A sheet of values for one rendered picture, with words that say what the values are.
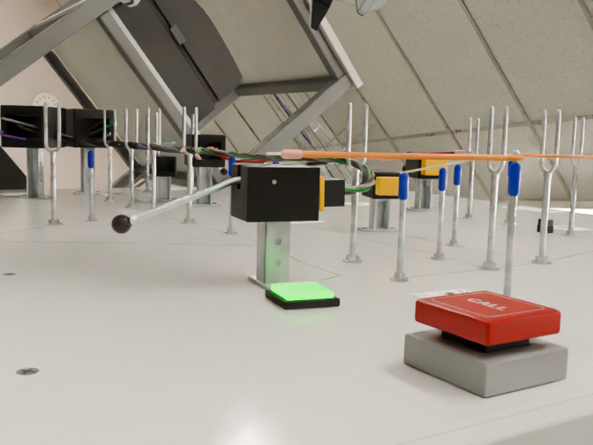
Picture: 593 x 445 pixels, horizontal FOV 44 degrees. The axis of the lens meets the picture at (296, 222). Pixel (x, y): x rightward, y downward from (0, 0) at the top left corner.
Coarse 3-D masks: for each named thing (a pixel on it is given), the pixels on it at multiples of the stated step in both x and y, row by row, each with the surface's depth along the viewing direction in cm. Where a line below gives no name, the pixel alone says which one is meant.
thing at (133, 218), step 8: (216, 184) 53; (224, 184) 53; (232, 184) 53; (200, 192) 52; (208, 192) 52; (176, 200) 52; (184, 200) 52; (152, 208) 51; (160, 208) 51; (168, 208) 51; (136, 216) 50; (144, 216) 51
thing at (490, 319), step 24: (432, 312) 35; (456, 312) 34; (480, 312) 34; (504, 312) 34; (528, 312) 34; (552, 312) 34; (456, 336) 35; (480, 336) 32; (504, 336) 33; (528, 336) 34
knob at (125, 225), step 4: (116, 216) 50; (120, 216) 50; (124, 216) 50; (128, 216) 50; (112, 220) 50; (116, 220) 50; (120, 220) 50; (124, 220) 50; (128, 220) 50; (112, 224) 50; (116, 224) 50; (120, 224) 50; (124, 224) 50; (128, 224) 50; (112, 228) 50; (116, 228) 50; (120, 228) 50; (124, 228) 50; (128, 228) 50; (116, 232) 50; (120, 232) 50; (124, 232) 50
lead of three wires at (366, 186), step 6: (354, 162) 64; (360, 168) 63; (366, 168) 62; (366, 174) 61; (372, 174) 60; (372, 180) 59; (354, 186) 57; (360, 186) 57; (366, 186) 58; (348, 192) 56; (354, 192) 57
